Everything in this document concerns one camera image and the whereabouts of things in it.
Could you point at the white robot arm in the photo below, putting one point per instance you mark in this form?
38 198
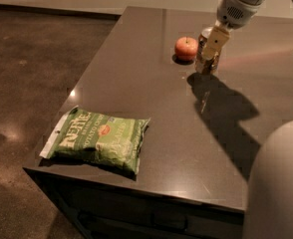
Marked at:
269 213

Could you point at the dark cabinet drawer front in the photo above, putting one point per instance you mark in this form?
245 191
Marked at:
108 212

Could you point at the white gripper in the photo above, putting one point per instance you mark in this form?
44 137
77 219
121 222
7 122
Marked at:
235 13

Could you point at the orange soda can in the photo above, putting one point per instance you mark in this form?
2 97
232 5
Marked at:
206 63

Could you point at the green potato chip bag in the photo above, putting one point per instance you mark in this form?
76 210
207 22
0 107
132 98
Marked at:
98 139

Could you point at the red apple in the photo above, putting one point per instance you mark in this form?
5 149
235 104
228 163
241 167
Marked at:
185 48

